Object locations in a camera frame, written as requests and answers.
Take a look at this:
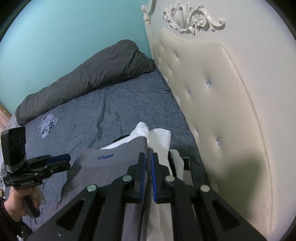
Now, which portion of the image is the grey shorts garment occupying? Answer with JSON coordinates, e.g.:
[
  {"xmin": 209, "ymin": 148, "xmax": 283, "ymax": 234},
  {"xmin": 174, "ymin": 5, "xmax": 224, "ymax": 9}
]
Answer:
[{"xmin": 58, "ymin": 136, "xmax": 152, "ymax": 240}]

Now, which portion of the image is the person left forearm sleeve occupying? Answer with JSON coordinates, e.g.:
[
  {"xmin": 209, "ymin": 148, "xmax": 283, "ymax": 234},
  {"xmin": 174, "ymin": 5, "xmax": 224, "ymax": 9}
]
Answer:
[{"xmin": 1, "ymin": 197, "xmax": 33, "ymax": 240}]

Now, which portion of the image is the person left hand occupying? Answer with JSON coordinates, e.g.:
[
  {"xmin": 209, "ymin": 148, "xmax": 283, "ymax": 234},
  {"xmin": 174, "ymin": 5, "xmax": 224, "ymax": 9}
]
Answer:
[{"xmin": 4, "ymin": 187, "xmax": 41, "ymax": 222}]

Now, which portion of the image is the light blue crumpled garment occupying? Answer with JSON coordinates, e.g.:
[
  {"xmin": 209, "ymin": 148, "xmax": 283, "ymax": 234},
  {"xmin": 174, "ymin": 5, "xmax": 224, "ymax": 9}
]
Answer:
[{"xmin": 38, "ymin": 113, "xmax": 58, "ymax": 140}]

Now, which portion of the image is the dark blue patterned bedspread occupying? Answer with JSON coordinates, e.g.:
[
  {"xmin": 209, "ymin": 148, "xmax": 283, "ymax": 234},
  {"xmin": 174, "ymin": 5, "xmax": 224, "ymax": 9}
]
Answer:
[{"xmin": 3, "ymin": 67, "xmax": 209, "ymax": 232}]

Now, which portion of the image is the black folded garment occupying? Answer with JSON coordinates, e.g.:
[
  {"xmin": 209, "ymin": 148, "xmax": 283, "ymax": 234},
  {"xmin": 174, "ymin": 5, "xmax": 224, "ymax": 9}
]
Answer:
[{"xmin": 168, "ymin": 149, "xmax": 193, "ymax": 186}]

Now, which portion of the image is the rolled dark grey duvet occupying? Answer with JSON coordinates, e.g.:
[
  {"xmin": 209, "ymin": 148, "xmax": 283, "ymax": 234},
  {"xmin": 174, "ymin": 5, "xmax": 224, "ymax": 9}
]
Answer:
[{"xmin": 15, "ymin": 40, "xmax": 156, "ymax": 126}]

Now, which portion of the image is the cream tufted headboard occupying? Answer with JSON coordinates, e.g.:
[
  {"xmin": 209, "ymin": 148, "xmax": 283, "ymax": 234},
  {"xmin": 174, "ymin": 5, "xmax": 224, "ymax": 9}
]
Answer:
[{"xmin": 141, "ymin": 1, "xmax": 273, "ymax": 240}]

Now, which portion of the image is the wooden frame by wall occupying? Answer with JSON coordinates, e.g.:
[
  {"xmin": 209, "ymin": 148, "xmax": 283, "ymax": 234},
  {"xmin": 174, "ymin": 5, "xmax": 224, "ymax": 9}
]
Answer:
[{"xmin": 0, "ymin": 103, "xmax": 11, "ymax": 118}]

